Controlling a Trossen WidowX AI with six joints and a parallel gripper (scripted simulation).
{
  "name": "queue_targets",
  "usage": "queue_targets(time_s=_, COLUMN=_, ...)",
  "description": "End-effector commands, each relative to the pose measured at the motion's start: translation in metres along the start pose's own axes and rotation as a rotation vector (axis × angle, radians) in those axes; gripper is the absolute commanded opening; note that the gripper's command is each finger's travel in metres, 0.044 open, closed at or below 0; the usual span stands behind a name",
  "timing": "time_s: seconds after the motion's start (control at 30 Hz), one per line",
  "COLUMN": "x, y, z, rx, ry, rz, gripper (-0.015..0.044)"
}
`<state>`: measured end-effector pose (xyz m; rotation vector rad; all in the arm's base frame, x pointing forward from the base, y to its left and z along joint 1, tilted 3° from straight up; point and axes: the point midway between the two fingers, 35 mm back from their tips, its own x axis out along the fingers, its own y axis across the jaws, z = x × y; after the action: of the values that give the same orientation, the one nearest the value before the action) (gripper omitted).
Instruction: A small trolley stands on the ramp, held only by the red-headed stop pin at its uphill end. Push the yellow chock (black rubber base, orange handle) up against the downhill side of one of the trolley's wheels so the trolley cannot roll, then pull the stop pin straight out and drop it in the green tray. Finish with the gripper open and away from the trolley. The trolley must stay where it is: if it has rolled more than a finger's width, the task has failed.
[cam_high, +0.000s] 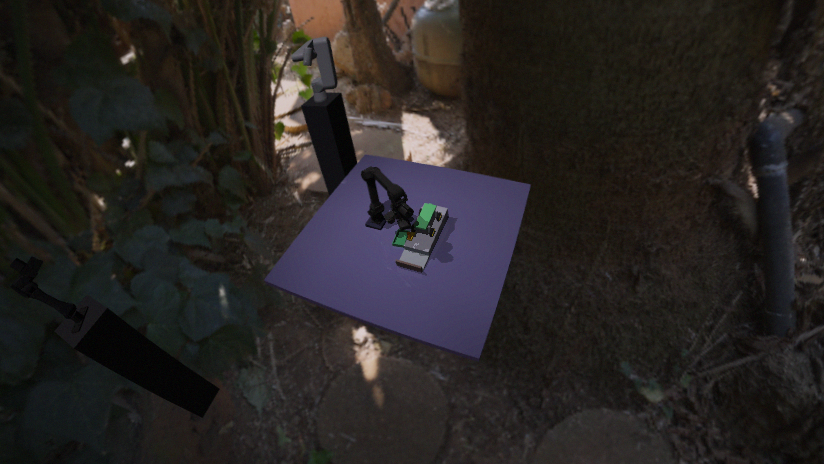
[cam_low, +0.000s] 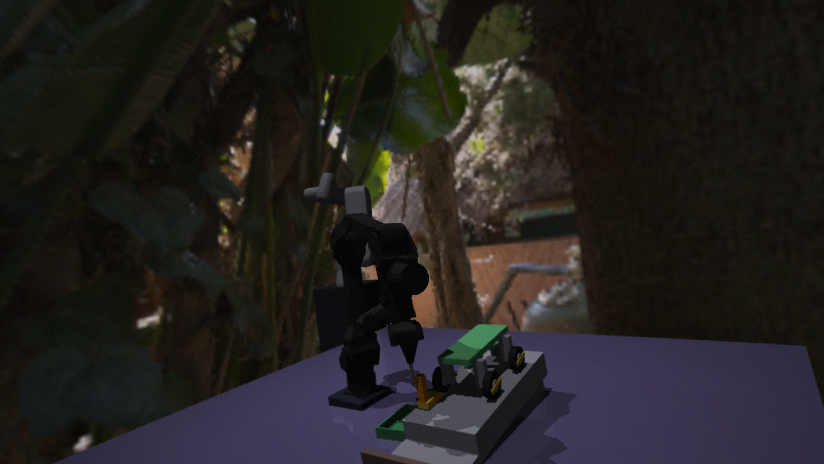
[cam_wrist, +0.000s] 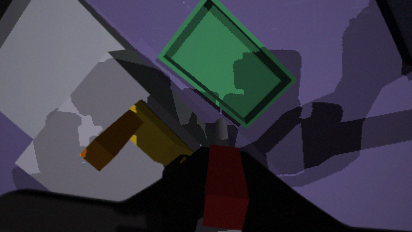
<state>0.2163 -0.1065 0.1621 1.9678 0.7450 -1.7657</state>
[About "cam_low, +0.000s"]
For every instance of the green tray floor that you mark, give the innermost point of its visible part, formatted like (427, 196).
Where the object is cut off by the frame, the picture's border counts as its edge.
(399, 424)

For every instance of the yellow wheel chock with orange handle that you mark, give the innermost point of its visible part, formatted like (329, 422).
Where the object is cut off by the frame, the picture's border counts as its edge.
(427, 399)

